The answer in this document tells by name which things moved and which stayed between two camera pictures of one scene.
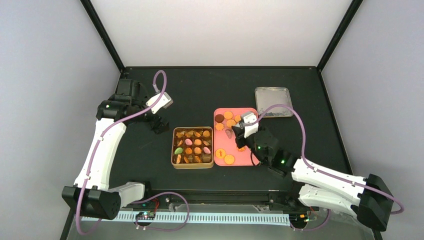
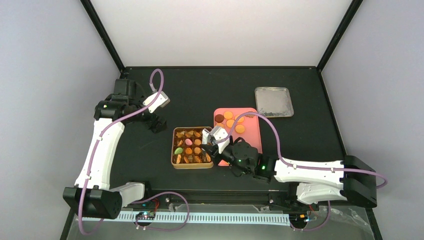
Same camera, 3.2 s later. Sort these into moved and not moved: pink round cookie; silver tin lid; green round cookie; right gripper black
Moved: right gripper black
Not moved: silver tin lid; green round cookie; pink round cookie
